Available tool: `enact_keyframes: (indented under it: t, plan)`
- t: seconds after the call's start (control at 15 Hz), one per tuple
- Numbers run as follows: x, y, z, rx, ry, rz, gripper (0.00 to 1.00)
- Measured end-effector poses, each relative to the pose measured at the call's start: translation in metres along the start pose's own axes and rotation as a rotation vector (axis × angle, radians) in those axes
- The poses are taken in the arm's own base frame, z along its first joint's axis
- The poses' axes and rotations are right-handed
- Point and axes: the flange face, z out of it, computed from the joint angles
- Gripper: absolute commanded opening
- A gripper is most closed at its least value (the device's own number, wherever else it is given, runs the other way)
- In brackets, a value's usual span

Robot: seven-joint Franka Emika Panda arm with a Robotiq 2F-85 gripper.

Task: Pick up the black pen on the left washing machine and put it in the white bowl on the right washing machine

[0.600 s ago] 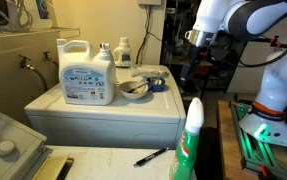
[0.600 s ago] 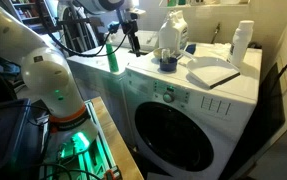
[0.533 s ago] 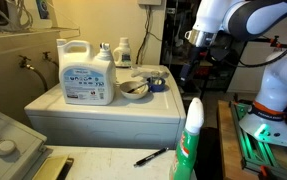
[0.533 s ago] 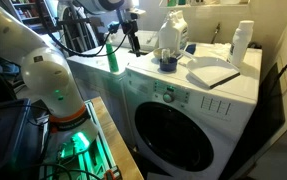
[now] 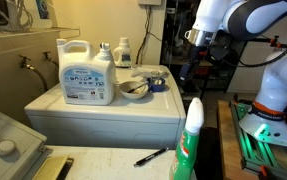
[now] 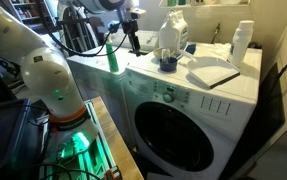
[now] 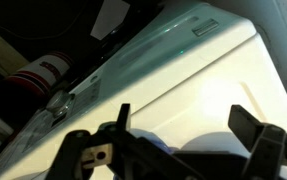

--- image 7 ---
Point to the white front-load washing machine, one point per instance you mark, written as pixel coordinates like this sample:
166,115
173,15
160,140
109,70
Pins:
199,83

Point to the white paper sheet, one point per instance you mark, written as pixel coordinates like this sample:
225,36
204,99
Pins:
109,18

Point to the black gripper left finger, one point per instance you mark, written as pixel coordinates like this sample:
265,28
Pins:
116,150

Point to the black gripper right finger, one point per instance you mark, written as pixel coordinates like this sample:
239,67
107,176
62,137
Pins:
266,146

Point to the dark blue cup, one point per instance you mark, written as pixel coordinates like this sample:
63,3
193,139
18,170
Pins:
156,140

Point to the white bowl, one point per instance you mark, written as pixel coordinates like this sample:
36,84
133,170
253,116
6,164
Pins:
216,141

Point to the silver washer control knob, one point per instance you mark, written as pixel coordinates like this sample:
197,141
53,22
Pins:
59,101

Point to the red white black can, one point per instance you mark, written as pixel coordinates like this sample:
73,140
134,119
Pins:
33,80

